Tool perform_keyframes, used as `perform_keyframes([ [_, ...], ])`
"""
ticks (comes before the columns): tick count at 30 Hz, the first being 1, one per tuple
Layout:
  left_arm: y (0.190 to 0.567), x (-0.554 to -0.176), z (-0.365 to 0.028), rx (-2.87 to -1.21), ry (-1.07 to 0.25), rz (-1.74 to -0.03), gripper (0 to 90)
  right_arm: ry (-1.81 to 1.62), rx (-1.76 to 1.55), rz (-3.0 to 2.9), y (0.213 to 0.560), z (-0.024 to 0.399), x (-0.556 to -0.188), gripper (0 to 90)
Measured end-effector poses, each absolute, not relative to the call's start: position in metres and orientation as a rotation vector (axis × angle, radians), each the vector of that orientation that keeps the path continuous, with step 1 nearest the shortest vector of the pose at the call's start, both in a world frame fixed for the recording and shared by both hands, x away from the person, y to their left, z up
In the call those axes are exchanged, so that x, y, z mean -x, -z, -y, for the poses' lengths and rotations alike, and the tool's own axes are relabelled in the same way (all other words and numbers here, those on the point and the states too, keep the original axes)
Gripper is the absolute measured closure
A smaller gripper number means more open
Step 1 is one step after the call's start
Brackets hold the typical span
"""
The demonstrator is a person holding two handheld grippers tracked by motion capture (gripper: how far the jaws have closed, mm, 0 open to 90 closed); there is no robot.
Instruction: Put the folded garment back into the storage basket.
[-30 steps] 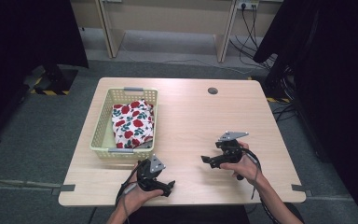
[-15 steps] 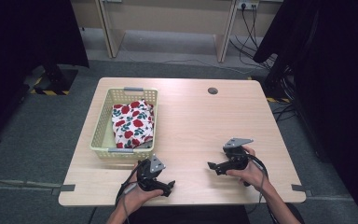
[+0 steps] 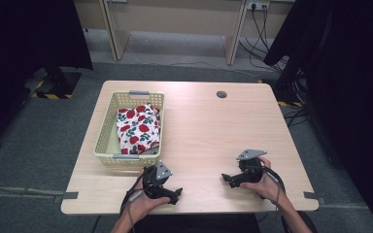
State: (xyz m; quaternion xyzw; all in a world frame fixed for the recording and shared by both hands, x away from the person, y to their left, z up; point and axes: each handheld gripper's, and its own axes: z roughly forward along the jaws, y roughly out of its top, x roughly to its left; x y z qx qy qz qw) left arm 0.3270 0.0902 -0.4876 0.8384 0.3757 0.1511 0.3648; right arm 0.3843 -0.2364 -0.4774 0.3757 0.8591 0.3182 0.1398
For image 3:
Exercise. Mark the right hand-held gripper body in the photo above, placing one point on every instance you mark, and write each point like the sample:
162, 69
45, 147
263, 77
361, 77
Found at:
251, 170

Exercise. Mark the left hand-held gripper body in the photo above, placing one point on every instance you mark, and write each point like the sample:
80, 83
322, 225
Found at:
153, 186

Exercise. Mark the white red rose print shirt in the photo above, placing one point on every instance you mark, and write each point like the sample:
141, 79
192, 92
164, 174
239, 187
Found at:
138, 129

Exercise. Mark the pale yellow plastic basket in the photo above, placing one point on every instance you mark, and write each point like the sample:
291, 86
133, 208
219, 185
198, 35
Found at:
110, 129

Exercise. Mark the person's left hand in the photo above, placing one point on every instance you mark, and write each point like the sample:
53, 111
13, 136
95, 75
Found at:
144, 205

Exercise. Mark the person's right hand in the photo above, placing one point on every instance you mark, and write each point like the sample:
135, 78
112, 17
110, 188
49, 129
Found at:
267, 189

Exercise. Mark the person's dark clothing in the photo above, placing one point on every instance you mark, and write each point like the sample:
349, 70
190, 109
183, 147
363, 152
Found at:
200, 225

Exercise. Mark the grey tape strip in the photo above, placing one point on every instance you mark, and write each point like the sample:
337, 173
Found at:
68, 195
315, 196

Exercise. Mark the yellow black floor tape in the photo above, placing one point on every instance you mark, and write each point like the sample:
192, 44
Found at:
289, 104

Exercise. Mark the grey round table grommet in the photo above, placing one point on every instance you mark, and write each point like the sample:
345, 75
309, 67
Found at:
221, 94

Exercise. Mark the black curtain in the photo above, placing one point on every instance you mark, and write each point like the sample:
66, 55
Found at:
19, 48
353, 81

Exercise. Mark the black stand base striped tape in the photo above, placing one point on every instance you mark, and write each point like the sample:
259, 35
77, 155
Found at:
60, 84

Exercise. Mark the beige wooden desk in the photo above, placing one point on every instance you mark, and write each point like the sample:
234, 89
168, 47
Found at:
175, 19

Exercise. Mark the white wall socket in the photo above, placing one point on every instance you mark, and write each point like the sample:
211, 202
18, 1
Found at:
258, 4

